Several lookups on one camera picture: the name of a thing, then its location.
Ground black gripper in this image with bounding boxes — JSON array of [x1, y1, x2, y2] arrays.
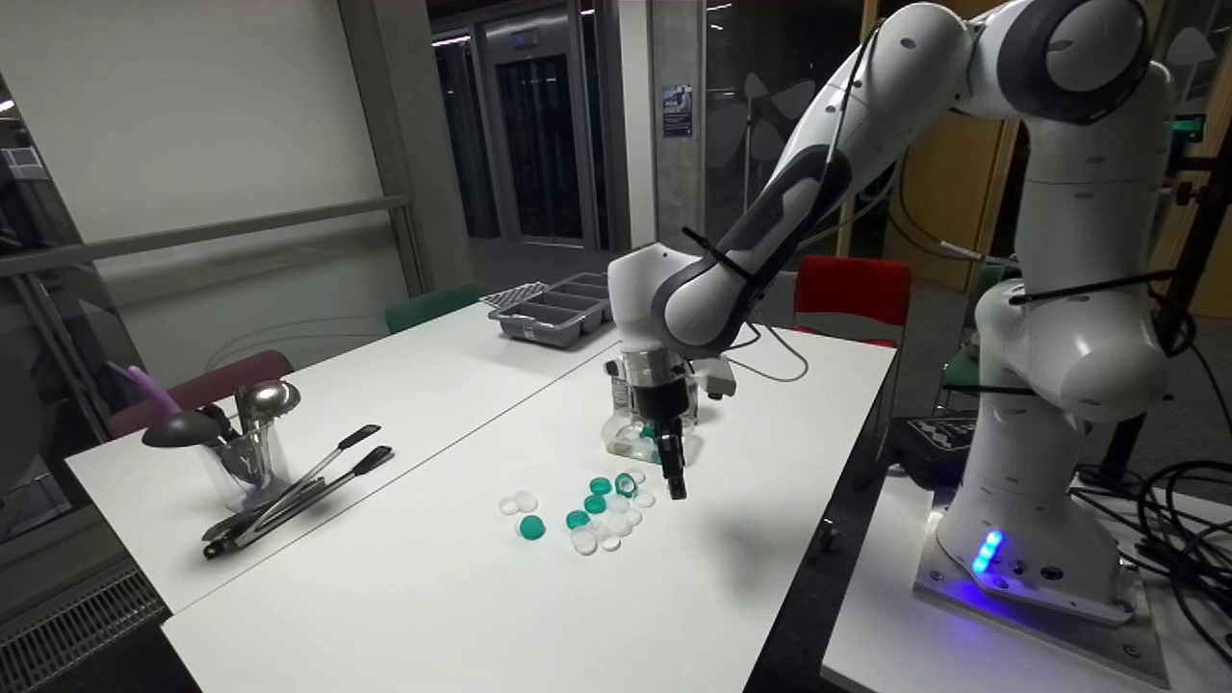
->
[[631, 350, 695, 505]]

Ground clear plastic lunchbox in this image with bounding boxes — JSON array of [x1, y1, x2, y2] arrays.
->
[[595, 405, 708, 469]]

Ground grey cutlery tray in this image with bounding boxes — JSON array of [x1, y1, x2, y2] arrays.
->
[[480, 271, 618, 350]]

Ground black control box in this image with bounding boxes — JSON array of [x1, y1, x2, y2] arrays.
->
[[889, 414, 987, 492]]

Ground green chair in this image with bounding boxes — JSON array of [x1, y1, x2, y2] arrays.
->
[[381, 280, 485, 338]]

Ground black tongs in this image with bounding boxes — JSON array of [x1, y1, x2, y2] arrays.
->
[[200, 420, 397, 561]]

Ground metal spoon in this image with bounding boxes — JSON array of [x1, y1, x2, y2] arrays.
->
[[236, 378, 304, 427]]

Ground clear utensil holder cup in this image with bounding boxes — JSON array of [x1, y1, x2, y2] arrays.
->
[[209, 427, 291, 500]]

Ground grey robot mounting plate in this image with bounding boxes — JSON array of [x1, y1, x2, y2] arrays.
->
[[912, 513, 1170, 690]]

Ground black ladle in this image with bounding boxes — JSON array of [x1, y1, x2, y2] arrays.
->
[[141, 410, 232, 450]]

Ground metal handrail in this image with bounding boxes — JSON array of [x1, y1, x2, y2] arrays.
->
[[0, 194, 414, 280]]

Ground thin white cable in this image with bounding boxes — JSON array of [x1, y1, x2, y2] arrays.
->
[[729, 320, 817, 386]]

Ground black cable bundle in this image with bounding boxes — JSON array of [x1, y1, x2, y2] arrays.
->
[[1070, 457, 1232, 670]]

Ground purple handled utensil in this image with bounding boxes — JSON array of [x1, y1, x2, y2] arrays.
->
[[109, 360, 188, 427]]

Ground black camera stand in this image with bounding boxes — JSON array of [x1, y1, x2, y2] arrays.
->
[[1111, 167, 1232, 492]]

